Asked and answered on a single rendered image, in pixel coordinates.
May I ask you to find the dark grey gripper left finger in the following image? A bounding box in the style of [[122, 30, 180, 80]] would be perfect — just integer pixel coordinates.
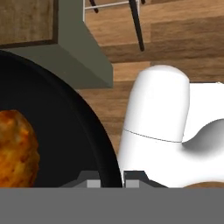
[[60, 170, 102, 189]]

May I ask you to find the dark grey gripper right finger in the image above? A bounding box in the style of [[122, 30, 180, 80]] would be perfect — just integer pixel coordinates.
[[123, 170, 169, 189]]

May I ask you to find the grey-green counter with wooden top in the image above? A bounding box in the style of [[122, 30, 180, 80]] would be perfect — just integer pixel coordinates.
[[0, 0, 115, 90]]

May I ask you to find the brown chicken drumstick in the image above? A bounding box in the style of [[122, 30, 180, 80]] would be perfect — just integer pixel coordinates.
[[0, 108, 41, 189]]

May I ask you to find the white rounded object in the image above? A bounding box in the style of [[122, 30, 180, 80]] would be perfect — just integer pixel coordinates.
[[117, 64, 224, 189]]

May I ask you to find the black round plate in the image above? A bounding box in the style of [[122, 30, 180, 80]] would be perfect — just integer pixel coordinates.
[[0, 49, 123, 189]]

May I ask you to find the stool with black legs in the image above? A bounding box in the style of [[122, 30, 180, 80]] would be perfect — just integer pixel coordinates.
[[82, 0, 146, 53]]

